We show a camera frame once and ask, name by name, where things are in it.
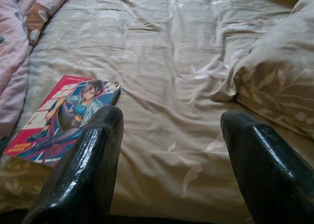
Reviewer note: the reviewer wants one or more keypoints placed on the red manga book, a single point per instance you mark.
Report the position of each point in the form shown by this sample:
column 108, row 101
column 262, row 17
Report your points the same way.
column 68, row 103

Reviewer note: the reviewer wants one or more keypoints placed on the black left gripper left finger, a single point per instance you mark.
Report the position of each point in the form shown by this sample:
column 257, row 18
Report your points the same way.
column 86, row 172

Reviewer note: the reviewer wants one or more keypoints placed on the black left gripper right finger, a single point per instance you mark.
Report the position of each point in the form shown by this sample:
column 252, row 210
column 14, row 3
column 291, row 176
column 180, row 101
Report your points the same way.
column 267, row 175

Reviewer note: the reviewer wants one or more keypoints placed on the beige floral duvet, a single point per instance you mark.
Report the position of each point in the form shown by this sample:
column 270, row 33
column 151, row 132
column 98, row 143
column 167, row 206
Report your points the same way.
column 282, row 74

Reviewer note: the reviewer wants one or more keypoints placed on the pink cartoon print blanket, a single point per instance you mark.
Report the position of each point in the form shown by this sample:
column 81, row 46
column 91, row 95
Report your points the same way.
column 14, row 49

